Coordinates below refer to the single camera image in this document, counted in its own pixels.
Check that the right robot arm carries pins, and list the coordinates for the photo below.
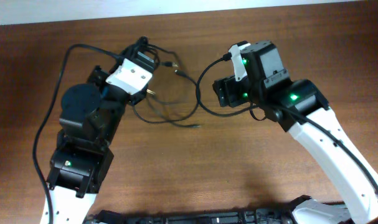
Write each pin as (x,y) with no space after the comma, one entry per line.
(303,112)

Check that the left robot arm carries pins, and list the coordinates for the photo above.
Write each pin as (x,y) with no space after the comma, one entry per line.
(91,113)

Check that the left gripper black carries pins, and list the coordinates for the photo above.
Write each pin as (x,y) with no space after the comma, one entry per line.
(139,50)

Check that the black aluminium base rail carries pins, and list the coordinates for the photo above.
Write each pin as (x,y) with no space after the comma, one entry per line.
(207,217)

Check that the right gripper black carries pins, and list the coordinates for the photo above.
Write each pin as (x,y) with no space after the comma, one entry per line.
(223,91)

